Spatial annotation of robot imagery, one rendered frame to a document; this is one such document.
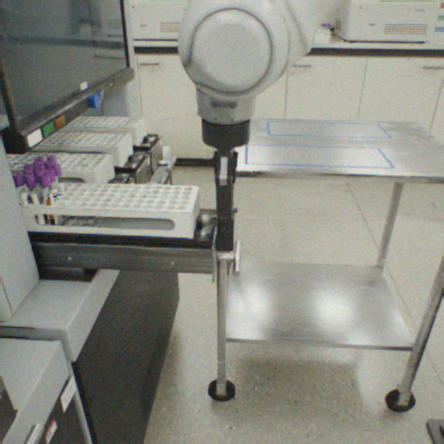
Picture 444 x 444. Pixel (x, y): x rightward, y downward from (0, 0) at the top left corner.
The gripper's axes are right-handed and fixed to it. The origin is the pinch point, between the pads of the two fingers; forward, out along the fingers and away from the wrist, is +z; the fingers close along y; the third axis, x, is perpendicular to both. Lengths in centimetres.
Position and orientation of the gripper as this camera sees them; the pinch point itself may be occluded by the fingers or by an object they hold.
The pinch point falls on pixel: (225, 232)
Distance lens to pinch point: 71.9
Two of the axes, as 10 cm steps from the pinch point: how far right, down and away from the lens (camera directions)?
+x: 10.0, 0.4, -0.7
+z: 0.0, 8.7, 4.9
